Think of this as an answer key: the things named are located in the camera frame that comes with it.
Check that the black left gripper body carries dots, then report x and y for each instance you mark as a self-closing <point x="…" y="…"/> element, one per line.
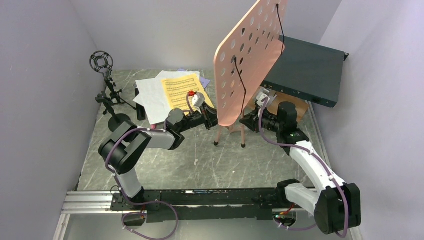
<point x="196" y="119"/>

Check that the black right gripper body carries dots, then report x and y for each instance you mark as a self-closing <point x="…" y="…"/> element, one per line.
<point x="269" y="122"/>

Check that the blue sheet music page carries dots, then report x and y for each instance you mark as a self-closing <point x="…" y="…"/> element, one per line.
<point x="204" y="82"/>

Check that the yellow sheet music page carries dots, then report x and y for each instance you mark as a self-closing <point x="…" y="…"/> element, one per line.
<point x="176" y="90"/>

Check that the grey paper sheet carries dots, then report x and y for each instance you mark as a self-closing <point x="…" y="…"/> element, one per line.
<point x="152" y="95"/>

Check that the pink tripod music stand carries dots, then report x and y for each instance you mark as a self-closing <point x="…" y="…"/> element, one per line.
<point x="244" y="58"/>

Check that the black silver handheld microphone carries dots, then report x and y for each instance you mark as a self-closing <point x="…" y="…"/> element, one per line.
<point x="140" y="110"/>

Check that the black round-base mic stand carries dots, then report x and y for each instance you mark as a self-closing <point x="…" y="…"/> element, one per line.
<point x="116" y="119"/>

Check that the black tripod mic stand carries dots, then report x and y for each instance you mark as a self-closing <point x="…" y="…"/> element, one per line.
<point x="102" y="62"/>

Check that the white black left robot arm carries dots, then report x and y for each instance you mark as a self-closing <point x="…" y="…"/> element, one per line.
<point x="122" y="150"/>

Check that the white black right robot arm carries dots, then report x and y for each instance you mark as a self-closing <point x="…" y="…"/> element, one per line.
<point x="334" y="203"/>

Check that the wooden board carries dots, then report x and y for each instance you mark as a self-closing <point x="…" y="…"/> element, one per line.
<point x="288" y="109"/>

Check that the dark teal rack unit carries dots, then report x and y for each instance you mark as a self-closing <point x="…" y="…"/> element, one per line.
<point x="308" y="71"/>

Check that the silver metal bracket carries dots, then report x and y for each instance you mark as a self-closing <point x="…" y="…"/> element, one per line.
<point x="272" y="94"/>

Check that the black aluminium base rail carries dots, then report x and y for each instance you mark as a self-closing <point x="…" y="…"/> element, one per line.
<point x="197" y="204"/>

